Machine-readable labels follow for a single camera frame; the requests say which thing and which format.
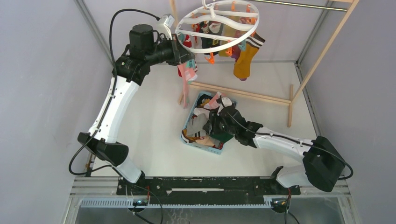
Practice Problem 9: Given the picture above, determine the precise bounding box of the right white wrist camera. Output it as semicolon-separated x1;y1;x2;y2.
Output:
217;97;233;109

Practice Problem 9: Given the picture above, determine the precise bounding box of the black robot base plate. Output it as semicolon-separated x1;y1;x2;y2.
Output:
116;176;301;206

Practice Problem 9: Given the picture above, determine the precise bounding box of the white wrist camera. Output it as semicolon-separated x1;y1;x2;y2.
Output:
155;14;175;40
217;97;233;109

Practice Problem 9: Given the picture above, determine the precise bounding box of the blue plastic laundry basket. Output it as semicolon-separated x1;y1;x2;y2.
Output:
181;91;233;154

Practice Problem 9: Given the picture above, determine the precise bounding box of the mustard striped sock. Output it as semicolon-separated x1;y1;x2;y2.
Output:
233;33;265;81

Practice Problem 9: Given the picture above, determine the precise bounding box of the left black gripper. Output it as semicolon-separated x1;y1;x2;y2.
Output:
145;34;194;67

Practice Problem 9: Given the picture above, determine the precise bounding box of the black patterned hanging sock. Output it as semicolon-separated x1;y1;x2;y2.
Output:
198;21;223;49

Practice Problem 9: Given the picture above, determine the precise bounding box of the pink patterned hanging sock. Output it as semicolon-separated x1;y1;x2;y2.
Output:
177;59;198;109

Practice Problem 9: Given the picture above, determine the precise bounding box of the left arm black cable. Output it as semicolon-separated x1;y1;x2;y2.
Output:
68;8;162;177

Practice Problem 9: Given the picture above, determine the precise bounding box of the white round clip hanger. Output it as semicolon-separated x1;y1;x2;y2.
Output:
175;0;260;55

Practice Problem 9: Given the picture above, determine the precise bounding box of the dark green sock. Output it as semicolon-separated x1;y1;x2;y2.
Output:
211;132;234;143

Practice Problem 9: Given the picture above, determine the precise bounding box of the grey beige striped sock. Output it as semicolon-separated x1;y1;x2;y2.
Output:
186;114;208;138

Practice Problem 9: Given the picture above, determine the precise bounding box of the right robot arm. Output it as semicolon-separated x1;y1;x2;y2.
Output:
203;106;351;194

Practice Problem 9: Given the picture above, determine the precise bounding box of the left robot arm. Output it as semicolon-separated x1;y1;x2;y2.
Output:
78;24;195;195

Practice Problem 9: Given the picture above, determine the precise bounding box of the wooden drying rack frame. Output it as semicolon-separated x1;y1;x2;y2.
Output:
168;0;360;128

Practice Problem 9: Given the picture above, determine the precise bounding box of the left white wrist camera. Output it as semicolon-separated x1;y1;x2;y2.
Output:
155;14;175;40

